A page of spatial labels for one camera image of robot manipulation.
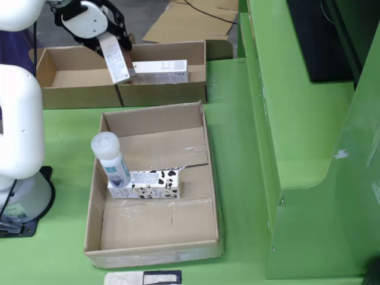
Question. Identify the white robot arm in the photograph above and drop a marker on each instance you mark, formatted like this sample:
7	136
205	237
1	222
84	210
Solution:
20	118

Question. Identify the flattened cardboard sheets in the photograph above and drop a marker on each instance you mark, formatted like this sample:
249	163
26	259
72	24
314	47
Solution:
193	26

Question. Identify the crumpled white paper sheet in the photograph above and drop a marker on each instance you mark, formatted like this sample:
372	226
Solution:
123	279

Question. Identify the shallow cardboard tray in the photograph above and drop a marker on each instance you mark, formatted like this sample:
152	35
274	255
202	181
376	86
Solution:
154	225

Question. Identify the cow print carton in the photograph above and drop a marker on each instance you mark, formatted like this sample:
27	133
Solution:
154	184

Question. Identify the cardboard box with olive flap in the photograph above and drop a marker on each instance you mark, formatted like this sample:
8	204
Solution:
166	95

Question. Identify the plain open cardboard box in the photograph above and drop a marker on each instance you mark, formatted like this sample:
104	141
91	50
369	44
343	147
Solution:
77	77

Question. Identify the white printed paper card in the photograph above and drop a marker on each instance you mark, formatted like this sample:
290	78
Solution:
161	278

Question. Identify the green metal shelf unit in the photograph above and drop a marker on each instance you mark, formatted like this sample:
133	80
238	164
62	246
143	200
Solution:
297	148

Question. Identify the white bottle teal label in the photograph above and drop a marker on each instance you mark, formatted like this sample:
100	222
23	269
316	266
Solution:
105	145

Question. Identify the white product box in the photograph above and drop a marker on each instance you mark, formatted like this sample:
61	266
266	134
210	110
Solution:
166	74

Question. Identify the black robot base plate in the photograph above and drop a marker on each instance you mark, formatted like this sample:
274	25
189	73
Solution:
44	207

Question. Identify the person in purple shirt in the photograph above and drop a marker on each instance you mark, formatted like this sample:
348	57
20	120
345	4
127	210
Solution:
17	44

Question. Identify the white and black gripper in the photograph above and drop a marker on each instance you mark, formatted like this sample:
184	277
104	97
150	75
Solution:
84	19

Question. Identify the red-brown product box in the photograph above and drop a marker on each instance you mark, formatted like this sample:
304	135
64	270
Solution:
117	65

